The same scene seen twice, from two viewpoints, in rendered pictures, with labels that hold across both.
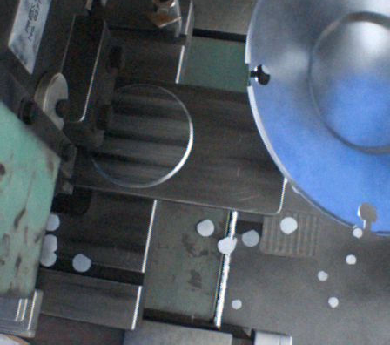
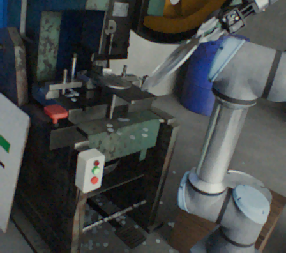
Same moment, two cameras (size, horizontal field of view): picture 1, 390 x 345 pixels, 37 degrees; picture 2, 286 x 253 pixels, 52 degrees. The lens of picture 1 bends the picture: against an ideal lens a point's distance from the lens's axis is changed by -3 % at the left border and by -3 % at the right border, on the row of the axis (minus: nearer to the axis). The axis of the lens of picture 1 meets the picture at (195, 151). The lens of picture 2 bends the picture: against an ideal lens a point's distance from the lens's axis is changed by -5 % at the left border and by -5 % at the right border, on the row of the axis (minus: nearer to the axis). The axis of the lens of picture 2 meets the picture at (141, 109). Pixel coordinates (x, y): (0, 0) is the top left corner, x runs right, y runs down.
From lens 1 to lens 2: 1.01 m
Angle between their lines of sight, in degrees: 55
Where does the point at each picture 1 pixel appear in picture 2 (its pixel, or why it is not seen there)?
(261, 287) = not seen: outside the picture
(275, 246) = (120, 234)
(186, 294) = (88, 128)
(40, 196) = (101, 2)
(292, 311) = not seen: outside the picture
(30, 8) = (121, 7)
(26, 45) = (116, 9)
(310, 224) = (140, 237)
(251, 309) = not seen: outside the picture
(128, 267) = (83, 105)
